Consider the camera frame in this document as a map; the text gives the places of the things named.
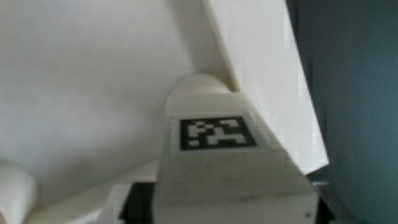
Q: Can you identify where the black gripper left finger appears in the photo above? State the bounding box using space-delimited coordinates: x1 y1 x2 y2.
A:
100 182 155 224

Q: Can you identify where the white square tabletop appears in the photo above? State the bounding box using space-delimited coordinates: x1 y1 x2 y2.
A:
0 0 329 224

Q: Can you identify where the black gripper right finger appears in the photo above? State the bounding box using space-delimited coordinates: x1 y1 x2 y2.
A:
313 182 356 224

